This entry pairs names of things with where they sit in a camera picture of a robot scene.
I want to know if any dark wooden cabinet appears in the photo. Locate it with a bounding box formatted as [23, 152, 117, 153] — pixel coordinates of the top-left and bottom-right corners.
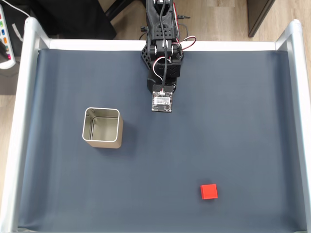
[247, 0, 276, 37]

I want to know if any square beige tin container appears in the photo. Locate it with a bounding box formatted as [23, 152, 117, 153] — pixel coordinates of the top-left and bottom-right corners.
[82, 107, 124, 148]

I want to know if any white tape strip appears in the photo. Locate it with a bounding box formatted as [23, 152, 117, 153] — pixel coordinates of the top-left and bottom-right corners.
[12, 23, 24, 41]

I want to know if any blue-grey table mat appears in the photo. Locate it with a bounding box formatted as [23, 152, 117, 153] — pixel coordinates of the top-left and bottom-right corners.
[18, 48, 306, 231]

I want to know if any black plug cable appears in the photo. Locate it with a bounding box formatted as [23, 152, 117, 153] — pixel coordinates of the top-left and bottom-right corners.
[177, 14, 191, 42]

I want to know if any white power strip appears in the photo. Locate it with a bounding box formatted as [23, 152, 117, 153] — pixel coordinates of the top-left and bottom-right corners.
[0, 3, 17, 70]

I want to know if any black chair leg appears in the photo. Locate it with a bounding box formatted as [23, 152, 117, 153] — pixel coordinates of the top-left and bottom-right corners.
[104, 0, 138, 20]

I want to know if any black camera cable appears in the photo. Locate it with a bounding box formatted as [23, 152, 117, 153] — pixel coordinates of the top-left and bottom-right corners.
[159, 0, 171, 87]

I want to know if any bare camera circuit board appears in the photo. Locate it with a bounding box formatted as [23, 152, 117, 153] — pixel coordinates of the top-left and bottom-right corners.
[151, 84, 174, 113]

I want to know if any red cube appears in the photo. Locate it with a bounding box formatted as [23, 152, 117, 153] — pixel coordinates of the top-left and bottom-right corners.
[200, 183, 218, 200]

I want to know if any white metal table frame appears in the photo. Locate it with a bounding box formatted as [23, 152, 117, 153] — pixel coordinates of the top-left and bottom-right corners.
[0, 17, 311, 233]

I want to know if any thin white cable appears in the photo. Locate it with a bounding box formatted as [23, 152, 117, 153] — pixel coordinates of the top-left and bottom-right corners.
[3, 0, 31, 19]

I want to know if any black cloth-covered object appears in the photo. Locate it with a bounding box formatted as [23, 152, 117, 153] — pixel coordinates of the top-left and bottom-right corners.
[29, 0, 117, 40]

